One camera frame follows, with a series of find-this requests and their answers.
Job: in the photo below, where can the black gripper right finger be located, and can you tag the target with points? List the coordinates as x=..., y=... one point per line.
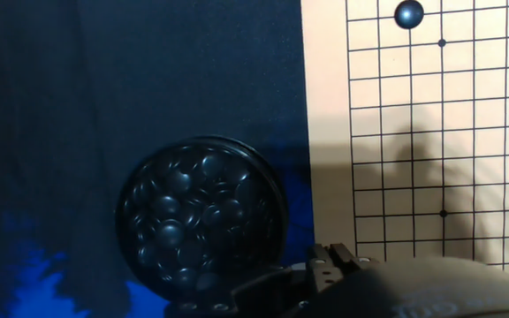
x=345, y=258

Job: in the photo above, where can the tan go board sheet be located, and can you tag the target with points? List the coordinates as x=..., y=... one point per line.
x=413, y=110

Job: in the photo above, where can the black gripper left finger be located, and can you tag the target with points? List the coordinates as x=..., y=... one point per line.
x=323, y=271

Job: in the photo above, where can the black go stone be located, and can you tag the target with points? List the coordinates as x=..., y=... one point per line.
x=409, y=14

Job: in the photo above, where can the blue black printed mat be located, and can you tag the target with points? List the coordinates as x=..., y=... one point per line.
x=82, y=132

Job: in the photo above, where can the black round stone bowl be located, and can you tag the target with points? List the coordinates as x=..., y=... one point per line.
x=184, y=212

